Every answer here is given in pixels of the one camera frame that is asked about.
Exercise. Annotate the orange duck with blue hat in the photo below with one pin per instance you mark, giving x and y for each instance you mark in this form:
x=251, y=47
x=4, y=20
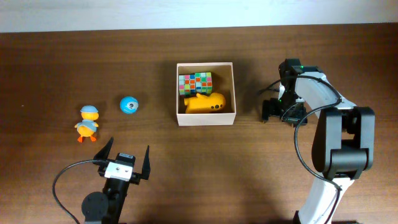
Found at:
x=88, y=126

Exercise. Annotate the colourful puzzle cube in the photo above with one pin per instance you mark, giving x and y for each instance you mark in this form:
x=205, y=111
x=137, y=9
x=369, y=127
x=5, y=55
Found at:
x=187, y=85
x=203, y=83

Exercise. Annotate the blue one-eyed ball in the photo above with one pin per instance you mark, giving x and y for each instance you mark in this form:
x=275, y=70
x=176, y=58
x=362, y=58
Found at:
x=129, y=105

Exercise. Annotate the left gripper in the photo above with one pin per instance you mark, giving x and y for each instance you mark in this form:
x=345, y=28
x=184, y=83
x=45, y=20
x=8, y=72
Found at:
x=135, y=177

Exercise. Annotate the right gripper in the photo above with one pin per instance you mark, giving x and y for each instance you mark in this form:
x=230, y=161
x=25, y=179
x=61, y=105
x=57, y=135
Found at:
x=280, y=109

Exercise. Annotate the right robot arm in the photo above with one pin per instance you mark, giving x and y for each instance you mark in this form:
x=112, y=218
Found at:
x=343, y=144

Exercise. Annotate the yellow rubber animal toy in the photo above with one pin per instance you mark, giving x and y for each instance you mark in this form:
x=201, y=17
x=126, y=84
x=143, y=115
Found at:
x=204, y=103

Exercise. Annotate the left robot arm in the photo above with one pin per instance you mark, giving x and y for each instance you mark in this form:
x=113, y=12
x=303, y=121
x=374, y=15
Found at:
x=106, y=206

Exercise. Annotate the beige open cardboard box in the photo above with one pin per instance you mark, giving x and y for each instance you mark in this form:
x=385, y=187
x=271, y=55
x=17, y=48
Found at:
x=223, y=82

